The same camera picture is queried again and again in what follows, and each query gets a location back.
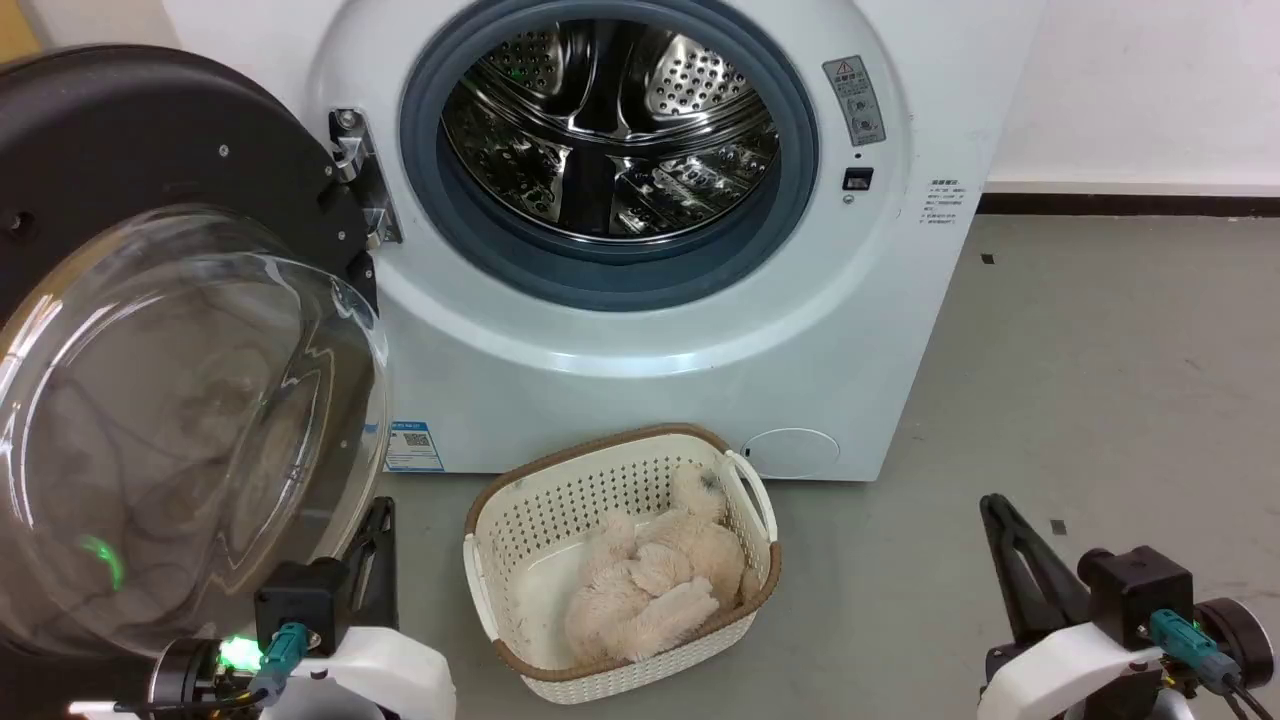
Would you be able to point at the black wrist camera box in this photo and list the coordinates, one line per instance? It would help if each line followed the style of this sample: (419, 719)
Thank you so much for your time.
(300, 603)
(1140, 595)

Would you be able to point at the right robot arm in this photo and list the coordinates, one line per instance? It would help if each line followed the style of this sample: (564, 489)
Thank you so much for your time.
(1240, 640)

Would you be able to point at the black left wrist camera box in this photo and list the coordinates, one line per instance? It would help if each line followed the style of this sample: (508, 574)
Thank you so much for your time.
(300, 603)

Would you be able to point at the black door latch slot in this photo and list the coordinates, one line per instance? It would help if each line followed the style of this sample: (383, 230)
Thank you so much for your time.
(857, 179)

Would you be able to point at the grey warning sticker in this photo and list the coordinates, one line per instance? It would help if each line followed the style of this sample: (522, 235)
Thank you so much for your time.
(855, 98)

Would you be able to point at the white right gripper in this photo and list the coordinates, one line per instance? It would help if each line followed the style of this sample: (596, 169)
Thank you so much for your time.
(1070, 670)

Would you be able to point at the beige fluffy plush toy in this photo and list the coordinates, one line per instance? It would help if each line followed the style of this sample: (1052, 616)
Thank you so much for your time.
(650, 585)

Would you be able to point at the stainless steel perforated drum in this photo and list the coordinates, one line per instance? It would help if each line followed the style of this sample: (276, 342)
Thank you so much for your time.
(610, 130)

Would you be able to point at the metal door hinge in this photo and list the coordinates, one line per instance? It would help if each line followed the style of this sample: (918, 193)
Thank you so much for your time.
(362, 170)

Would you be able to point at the black wall baseboard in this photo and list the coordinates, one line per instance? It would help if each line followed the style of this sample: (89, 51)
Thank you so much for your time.
(1130, 204)

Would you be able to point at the round white filter cover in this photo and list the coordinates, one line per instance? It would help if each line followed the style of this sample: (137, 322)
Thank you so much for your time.
(791, 452)

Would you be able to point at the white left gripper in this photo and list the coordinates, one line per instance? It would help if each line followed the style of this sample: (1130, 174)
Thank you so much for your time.
(385, 670)

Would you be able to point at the blue white energy label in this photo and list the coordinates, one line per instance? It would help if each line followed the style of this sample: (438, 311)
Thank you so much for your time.
(412, 446)

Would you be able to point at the washer door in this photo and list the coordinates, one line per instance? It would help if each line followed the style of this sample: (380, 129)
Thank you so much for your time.
(150, 300)

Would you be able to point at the small printed text label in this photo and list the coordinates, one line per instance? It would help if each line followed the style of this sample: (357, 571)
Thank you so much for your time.
(944, 203)

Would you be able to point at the cream plastic laundry basket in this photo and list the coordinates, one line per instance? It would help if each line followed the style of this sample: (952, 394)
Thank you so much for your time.
(520, 520)

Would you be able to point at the white front-load washing machine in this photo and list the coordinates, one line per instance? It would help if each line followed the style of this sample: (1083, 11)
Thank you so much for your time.
(640, 380)

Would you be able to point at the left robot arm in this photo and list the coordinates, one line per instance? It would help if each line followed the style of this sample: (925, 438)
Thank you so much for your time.
(190, 675)

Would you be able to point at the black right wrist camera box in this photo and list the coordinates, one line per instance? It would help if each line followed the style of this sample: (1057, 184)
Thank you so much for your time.
(1140, 595)

